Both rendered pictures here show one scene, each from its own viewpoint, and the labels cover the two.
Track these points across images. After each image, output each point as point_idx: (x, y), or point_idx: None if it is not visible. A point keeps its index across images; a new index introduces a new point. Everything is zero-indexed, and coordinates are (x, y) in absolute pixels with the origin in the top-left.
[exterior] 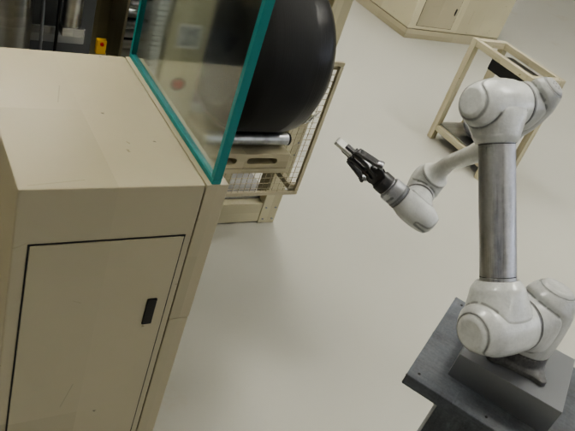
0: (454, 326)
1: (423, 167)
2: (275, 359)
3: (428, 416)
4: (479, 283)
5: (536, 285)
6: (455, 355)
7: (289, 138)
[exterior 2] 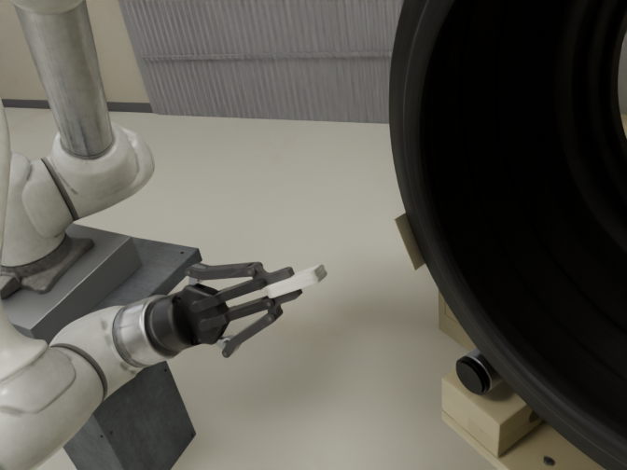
0: None
1: (36, 354)
2: None
3: (142, 372)
4: (119, 133)
5: (18, 162)
6: (116, 290)
7: (464, 356)
